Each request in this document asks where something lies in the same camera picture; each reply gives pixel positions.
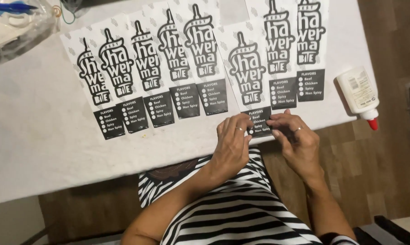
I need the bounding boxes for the white printed paper bag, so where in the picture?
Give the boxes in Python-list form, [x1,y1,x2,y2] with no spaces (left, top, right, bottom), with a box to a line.
[213,21,274,139]

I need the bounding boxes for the clear plastic bag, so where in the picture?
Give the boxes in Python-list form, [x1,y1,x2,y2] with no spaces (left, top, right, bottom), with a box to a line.
[0,0,61,71]

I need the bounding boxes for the blue pen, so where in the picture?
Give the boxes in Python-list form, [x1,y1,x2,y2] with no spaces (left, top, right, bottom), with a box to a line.
[0,1,39,16]

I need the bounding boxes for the dark brown embroidered cloth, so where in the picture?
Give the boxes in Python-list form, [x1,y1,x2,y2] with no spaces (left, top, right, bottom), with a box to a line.
[146,159,199,181]

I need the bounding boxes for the green rubber band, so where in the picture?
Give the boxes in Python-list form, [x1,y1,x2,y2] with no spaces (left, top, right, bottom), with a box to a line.
[59,5,77,25]

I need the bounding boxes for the person's left hand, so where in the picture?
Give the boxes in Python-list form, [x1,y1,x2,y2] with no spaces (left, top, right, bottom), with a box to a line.
[210,114,254,174]

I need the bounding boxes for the person's right hand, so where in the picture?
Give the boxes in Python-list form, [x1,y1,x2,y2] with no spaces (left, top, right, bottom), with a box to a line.
[266,109,323,179]

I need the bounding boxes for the row of printed paper bags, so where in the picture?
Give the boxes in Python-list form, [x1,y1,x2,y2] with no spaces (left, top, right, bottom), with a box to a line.
[60,0,330,141]

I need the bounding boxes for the black white striped shirt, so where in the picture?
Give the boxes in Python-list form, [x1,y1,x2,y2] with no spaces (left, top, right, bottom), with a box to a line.
[138,147,359,245]

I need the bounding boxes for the white table cover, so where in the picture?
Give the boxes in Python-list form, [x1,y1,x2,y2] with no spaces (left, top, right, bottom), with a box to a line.
[0,0,378,205]

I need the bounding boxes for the white glue bottle red cap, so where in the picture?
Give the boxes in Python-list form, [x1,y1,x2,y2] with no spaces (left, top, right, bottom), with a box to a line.
[336,66,380,131]

